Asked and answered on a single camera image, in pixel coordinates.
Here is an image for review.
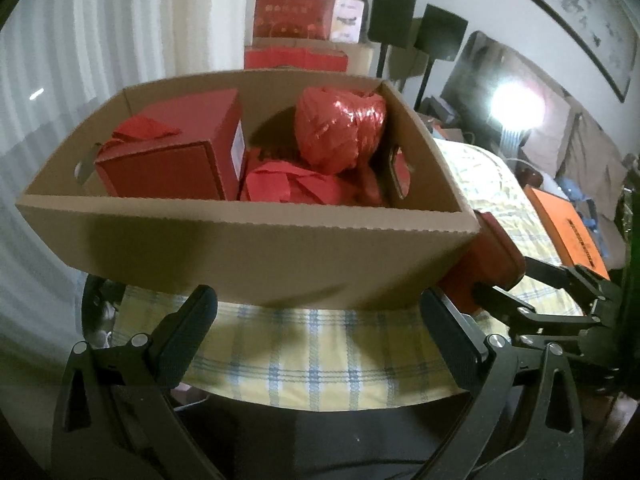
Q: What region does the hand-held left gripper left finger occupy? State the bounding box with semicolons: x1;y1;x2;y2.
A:
50;284;226;480

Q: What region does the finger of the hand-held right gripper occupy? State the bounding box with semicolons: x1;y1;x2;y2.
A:
472;282;601;335
522;255;626;306

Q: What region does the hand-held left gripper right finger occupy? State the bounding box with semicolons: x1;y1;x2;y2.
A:
415;287;586;480

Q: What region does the red rounded tin box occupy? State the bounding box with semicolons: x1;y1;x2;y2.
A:
442;211;527;313

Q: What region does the brown cardboard box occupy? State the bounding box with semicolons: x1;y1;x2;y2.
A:
15;69;483;311

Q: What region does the red gift box with ribbon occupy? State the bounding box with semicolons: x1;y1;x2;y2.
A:
94;88;246;202

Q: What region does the red hexagonal gift box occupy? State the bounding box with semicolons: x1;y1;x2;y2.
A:
240;147;391;208

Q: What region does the red foil ribbon ball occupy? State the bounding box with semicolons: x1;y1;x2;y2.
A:
294;86;388;175

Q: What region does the orange flat box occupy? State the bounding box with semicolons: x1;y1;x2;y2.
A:
524;185;612;281

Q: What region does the brown sofa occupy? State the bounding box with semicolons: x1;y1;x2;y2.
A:
500;45;640;271

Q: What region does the beige sofa cushion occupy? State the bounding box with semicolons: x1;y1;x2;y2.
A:
565;110;626;211
520;95;576;176

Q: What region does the yellow checked tablecloth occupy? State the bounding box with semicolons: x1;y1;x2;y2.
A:
112;137;588;411

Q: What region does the bright video light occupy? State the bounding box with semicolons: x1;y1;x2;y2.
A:
485;75;548;161

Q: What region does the small dark box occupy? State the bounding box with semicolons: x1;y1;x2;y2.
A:
420;97;458;126

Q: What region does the black flat panel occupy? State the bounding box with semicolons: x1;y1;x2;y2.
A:
440;32;506;131

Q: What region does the red box with round window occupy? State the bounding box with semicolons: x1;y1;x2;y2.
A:
244;45;349;73

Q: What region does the white curtain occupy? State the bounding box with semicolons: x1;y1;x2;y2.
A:
0;0;261;361

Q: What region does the small white box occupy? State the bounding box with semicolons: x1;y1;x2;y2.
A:
331;0;365;43

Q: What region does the large red patterned gift bag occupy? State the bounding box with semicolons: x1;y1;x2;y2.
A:
254;0;341;41

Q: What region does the blue strap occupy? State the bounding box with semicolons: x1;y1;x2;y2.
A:
555;177;608;231

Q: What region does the framed wall painting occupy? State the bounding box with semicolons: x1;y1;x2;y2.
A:
482;0;640;103

